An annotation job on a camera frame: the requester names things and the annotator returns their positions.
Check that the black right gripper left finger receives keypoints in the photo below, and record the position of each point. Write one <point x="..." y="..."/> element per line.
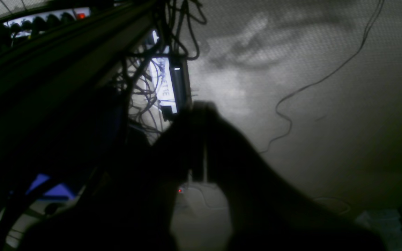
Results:
<point x="134" y="210"/>

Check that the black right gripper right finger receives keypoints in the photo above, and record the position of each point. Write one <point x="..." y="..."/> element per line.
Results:
<point x="267" y="213"/>

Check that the white labelled box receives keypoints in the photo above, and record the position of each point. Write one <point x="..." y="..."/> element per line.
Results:
<point x="161" y="78"/>

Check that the white power strip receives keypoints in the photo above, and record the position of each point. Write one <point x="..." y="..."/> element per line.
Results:
<point x="40" y="20"/>

